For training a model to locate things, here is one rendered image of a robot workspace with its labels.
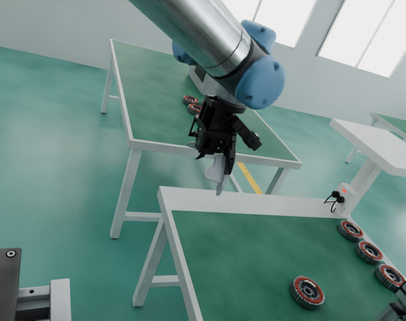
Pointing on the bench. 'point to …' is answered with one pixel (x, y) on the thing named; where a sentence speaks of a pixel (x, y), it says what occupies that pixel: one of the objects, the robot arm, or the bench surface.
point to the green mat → (276, 267)
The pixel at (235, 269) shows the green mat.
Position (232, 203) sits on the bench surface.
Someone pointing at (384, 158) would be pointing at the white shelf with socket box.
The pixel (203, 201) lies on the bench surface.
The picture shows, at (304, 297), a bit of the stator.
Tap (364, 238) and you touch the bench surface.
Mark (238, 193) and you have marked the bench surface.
